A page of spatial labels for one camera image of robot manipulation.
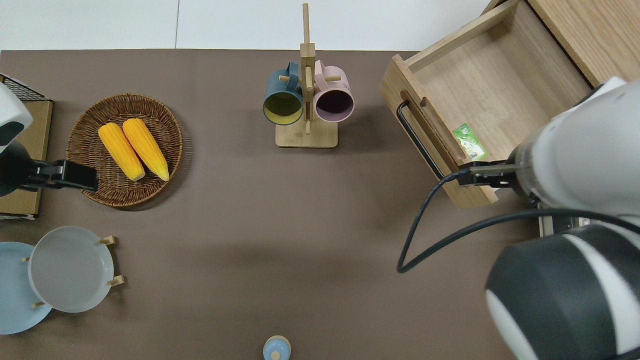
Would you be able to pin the white toaster oven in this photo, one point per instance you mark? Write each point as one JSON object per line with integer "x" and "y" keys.
{"x": 557, "y": 225}

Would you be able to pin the dark blue mug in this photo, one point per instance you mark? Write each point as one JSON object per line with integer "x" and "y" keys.
{"x": 282, "y": 107}

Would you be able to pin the light blue plate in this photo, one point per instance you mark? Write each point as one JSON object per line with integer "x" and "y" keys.
{"x": 15, "y": 295}

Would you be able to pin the wooden mug rack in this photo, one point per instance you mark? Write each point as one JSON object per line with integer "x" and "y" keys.
{"x": 306, "y": 135}

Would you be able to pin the light wooden drawer cabinet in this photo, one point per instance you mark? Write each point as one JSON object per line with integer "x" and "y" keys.
{"x": 600, "y": 30}

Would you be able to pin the yellow corn cob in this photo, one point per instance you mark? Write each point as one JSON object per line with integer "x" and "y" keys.
{"x": 146, "y": 147}
{"x": 120, "y": 150}

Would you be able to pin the brown table mat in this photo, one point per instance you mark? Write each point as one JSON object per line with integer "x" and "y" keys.
{"x": 250, "y": 225}

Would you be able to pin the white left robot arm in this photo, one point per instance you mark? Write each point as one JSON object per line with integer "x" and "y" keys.
{"x": 10, "y": 115}

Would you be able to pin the green packet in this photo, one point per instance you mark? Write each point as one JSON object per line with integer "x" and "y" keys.
{"x": 470, "y": 142}

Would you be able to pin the pink mug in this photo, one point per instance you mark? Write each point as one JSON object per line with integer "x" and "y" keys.
{"x": 334, "y": 102}

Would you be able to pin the small blue round bell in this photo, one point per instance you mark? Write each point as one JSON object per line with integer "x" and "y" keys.
{"x": 276, "y": 349}

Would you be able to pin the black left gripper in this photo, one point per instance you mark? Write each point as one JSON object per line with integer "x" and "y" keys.
{"x": 12, "y": 170}

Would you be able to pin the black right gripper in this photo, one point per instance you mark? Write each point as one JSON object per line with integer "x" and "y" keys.
{"x": 516, "y": 175}

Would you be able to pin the wooden plate rack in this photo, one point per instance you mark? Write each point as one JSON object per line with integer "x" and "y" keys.
{"x": 111, "y": 240}

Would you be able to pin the brown wicker basket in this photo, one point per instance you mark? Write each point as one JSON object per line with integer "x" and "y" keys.
{"x": 90, "y": 185}

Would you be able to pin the grey plate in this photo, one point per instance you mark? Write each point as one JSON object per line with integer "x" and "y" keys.
{"x": 70, "y": 270}

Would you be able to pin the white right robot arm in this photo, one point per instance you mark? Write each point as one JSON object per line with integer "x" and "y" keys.
{"x": 575, "y": 225}

